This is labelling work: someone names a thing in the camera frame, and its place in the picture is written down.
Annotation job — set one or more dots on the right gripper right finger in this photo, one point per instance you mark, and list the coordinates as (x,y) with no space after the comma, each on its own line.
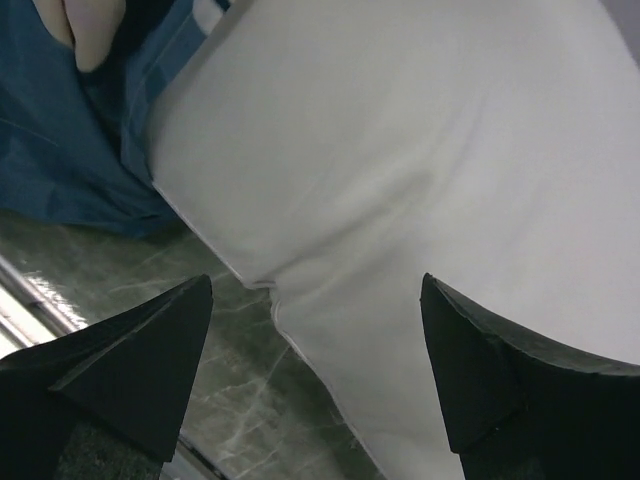
(518,405)

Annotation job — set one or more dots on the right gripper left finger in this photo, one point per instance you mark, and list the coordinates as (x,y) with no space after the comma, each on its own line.
(108,401)

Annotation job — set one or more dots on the blue cartoon pillowcase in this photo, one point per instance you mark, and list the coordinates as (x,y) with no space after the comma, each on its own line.
(78,83)

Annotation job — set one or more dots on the white pillow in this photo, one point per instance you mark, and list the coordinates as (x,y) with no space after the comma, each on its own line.
(336,152)

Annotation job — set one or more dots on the aluminium mounting rail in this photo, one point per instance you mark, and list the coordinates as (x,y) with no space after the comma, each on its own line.
(32,310)

